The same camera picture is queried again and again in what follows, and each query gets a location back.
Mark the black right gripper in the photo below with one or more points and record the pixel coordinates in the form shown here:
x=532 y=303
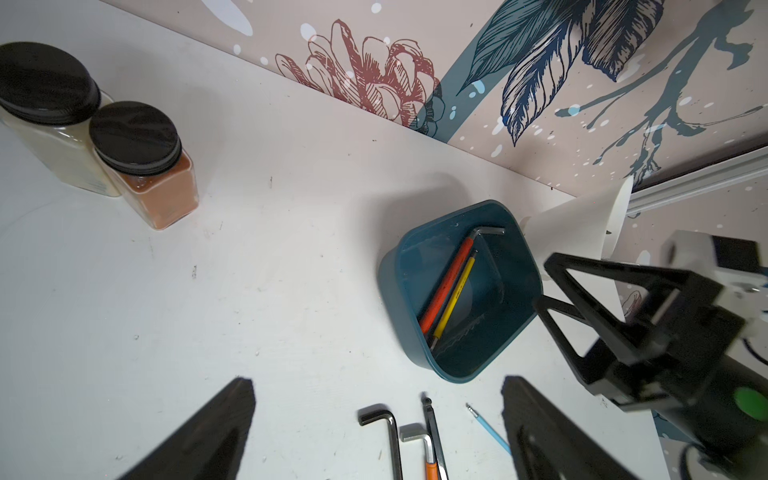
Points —
x=667 y=355

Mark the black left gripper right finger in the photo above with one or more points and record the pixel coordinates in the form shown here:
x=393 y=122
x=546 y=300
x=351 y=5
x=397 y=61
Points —
x=545 y=444

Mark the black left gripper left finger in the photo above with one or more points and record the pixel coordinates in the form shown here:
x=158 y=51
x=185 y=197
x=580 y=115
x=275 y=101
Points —
x=210 y=444

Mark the blue hex key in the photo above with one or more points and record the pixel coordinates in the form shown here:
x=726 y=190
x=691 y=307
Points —
x=498 y=438

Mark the long black hex key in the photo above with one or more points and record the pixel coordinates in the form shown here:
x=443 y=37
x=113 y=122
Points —
x=433 y=430

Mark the yellow hex key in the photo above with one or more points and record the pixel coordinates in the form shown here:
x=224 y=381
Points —
x=453 y=299

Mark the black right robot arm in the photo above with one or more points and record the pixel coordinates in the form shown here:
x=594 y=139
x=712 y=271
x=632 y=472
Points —
x=728 y=423

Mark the teal plastic storage box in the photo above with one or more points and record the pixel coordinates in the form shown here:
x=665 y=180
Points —
x=496 y=304

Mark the white utensil holder cup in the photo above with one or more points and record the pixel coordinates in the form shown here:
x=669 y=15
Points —
x=587 y=226

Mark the orange spice jar black lid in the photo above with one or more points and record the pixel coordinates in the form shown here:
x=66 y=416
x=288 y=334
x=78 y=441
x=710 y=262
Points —
x=142 y=153

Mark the cream spice jar black lid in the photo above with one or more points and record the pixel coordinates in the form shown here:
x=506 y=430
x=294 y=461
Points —
x=48 y=98

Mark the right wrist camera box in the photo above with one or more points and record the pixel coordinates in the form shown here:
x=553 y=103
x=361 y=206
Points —
x=734 y=263

